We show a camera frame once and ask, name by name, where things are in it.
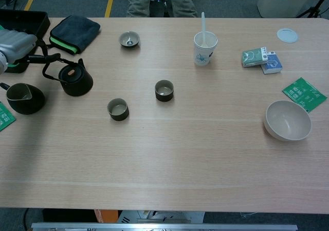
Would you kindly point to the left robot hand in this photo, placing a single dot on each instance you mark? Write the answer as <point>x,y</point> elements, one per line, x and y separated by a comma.
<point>18,46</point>

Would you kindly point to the black teapot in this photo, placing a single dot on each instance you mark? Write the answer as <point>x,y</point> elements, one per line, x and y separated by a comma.
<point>77,87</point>

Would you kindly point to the white robot base unit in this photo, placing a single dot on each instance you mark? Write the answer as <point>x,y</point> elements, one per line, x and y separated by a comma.
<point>162,216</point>

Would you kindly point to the small grey bowl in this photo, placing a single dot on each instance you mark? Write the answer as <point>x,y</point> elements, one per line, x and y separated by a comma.
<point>129,39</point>

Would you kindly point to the dark teacup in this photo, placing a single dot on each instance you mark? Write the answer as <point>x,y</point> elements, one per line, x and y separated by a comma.
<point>164,97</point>
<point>118,115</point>

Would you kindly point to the white paper cup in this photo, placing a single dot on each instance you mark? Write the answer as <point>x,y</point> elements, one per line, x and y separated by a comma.
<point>203,56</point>

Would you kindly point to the black tray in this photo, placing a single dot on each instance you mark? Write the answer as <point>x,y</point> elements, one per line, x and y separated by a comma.
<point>25,20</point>

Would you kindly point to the dark grey folded towel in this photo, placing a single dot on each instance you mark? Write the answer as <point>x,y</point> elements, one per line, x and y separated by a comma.
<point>75,30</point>

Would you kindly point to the person in khaki trousers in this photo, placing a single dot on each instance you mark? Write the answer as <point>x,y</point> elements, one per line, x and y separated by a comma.
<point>137,0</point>

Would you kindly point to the white plastic spoon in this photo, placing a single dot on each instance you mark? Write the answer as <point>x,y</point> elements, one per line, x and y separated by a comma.
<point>203,28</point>

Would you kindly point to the orange panel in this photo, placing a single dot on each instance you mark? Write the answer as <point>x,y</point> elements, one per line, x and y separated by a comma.
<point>105,215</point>

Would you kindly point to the green tissue pack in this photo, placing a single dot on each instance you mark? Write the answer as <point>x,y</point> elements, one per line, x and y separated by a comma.
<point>253,57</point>

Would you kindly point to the blue and white box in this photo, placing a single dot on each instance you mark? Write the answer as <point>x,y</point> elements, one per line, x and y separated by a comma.
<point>273,64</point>

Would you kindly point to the white storage bin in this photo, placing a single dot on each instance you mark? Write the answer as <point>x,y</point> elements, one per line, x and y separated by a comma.
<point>282,5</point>

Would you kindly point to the beige bowl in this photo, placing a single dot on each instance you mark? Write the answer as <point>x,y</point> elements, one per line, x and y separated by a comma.
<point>288,120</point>

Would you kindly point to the black tripod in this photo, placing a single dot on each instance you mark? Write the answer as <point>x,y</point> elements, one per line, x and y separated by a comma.
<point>313,9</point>

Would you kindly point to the aluminium rail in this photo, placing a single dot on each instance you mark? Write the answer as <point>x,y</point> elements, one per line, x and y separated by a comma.
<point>164,227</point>

